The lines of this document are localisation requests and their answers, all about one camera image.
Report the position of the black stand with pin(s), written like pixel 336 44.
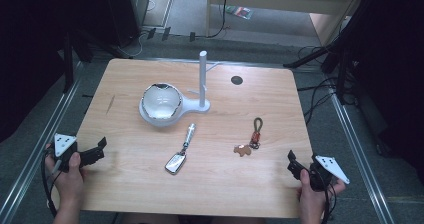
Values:
pixel 340 67

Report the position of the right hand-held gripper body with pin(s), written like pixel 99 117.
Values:
pixel 330 166

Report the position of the black upright post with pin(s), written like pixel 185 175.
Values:
pixel 68 64

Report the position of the plastic packet on floor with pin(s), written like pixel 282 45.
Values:
pixel 240 12

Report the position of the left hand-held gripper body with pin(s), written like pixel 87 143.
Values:
pixel 65 143

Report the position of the metal floor rail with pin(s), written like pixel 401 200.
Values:
pixel 33 154
pixel 360 150

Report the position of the person's right hand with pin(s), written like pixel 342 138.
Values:
pixel 311 199

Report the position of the black cabinet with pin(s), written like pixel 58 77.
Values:
pixel 125 10

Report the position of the black table grommet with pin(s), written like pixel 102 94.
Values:
pixel 236 80

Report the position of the white key stand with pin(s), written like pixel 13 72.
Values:
pixel 202 84

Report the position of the person's left hand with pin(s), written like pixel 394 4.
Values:
pixel 68 184

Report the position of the white bowl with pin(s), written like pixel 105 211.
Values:
pixel 161 100

